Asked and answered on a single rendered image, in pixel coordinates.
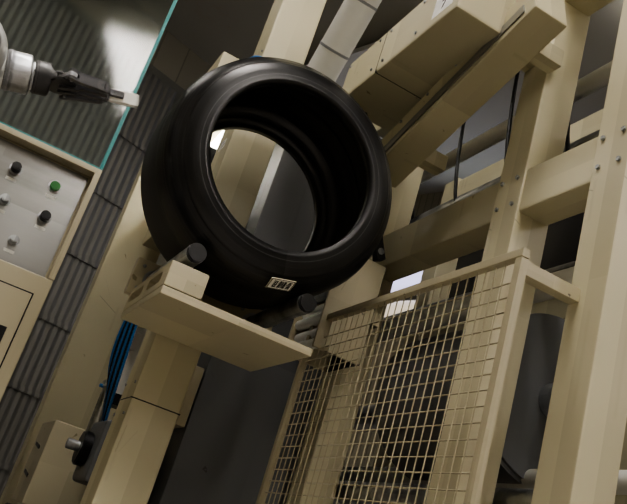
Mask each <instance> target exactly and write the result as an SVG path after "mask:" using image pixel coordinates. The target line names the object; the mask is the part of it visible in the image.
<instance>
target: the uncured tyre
mask: <svg viewBox="0 0 627 504"><path fill-rule="evenodd" d="M230 129H236V130H245V131H250V132H254V133H257V134H260V135H262V136H264V137H267V138H268V139H270V140H272V141H274V142H275V143H277V144H278V145H280V146H281V147H282V148H283V149H284V150H286V151H287V152H288V153H289V154H290V155H291V156H292V157H293V159H294V160H295V161H296V162H297V164H298V165H299V166H300V168H301V170H302V171H303V173H304V175H305V177H306V179H307V181H308V184H309V186H310V189H311V193H312V197H313V203H314V222H313V228H312V232H311V236H310V238H309V241H308V243H307V245H306V247H305V249H304V250H303V252H296V251H289V250H284V249H281V248H277V247H275V246H272V245H270V244H268V243H266V242H264V241H262V240H260V239H258V238H257V237H255V236H254V235H253V234H251V233H250V232H249V231H247V230H246V229H245V228H244V227H243V226H242V225H241V224H240V223H239V222H238V221H237V220H236V219H235V218H234V217H233V215H232V214H231V213H230V211H229V210H228V209H227V207H226V205H225V204H224V202H223V200H222V198H221V196H220V194H219V192H218V190H217V187H216V185H215V182H214V178H213V174H212V169H211V161H210V147H211V139H212V134H213V132H216V131H221V130H230ZM141 200H142V207H143V212H144V216H145V220H146V223H147V226H148V229H149V231H150V234H151V236H152V238H153V240H154V242H155V244H156V246H157V248H158V249H159V251H160V253H161V254H162V256H163V257H164V258H165V260H166V261H167V262H168V261H169V260H171V259H172V258H173V257H175V256H176V255H177V254H179V253H180V252H181V251H183V250H184V249H185V248H187V247H188V246H189V245H191V244H193V243H200V244H202V245H203V246H204V247H205V249H206V251H207V256H206V258H205V260H204V261H203V262H201V263H200V264H198V265H197V266H195V267H194V268H193V269H196V270H198V271H200V272H202V273H205V274H207V275H209V280H208V282H207V285H206V288H205V291H204V294H205V295H207V296H209V297H211V298H213V299H216V300H218V301H221V302H224V303H227V304H230V305H233V306H237V307H242V308H248V309H262V310H263V309H269V308H271V307H273V306H276V305H278V304H281V303H283V302H285V301H288V300H290V299H293V298H295V297H298V296H300V295H302V294H306V293H308V294H311V295H313V296H316V295H319V294H321V293H324V292H326V291H329V290H331V289H333V288H335V287H337V286H339V285H341V284H342V283H344V282H346V281H347V280H348V279H350V278H351V277H352V276H353V275H355V274H356V273H357V272H358V271H359V270H360V269H361V268H362V267H363V266H364V264H365V263H366V262H367V261H368V259H369V258H370V257H371V255H372V254H373V253H374V251H375V250H376V248H377V246H378V245H379V243H380V241H381V239H382V237H383V234H384V232H385V229H386V226H387V223H388V219H389V215H390V209H391V201H392V183H391V174H390V168H389V163H388V159H387V156H386V152H385V149H384V147H383V144H382V141H381V139H380V137H379V135H378V133H377V131H376V129H375V127H374V125H373V124H372V122H371V120H370V119H369V117H368V116H367V114H366V113H365V111H364V110H363V109H362V108H361V106H360V105H359V104H358V103H357V102H356V100H355V99H354V98H353V97H352V96H351V95H350V94H349V93H348V92H347V91H346V90H344V89H343V88H342V87H341V86H340V85H338V84H337V83H336V82H335V81H333V80H332V79H330V78H329V77H327V76H326V75H324V74H322V73H321V72H319V71H317V70H315V69H313V68H311V67H308V66H306V65H303V64H301V63H298V62H295V61H291V60H287V59H282V58H275V57H252V58H245V59H240V60H236V61H233V62H230V63H227V64H224V65H222V66H219V67H217V68H215V69H213V70H211V71H209V72H207V73H206V74H204V75H203V76H201V77H200V78H198V79H197V80H196V81H195V82H193V83H192V84H191V85H190V86H189V87H188V88H187V89H186V90H185V92H184V93H183V94H182V95H181V96H180V98H179V99H178V100H177V102H176V103H175V104H174V106H173V107H172V108H171V109H170V111H169V112H168V113H167V115H166V116H165V117H164V118H163V120H162V121H161V122H160V124H159V125H158V127H157V128H156V130H155V131H154V133H153V135H152V137H151V139H150V141H149V143H148V146H147V149H146V152H145V155H144V159H143V164H142V170H141ZM272 277H275V278H281V279H286V280H292V281H296V284H295V285H294V286H293V288H292V289H291V290H290V291H283V290H277V289H272V288H266V287H265V286H266V285H267V284H268V282H269V281H270V279H271V278H272Z"/></svg>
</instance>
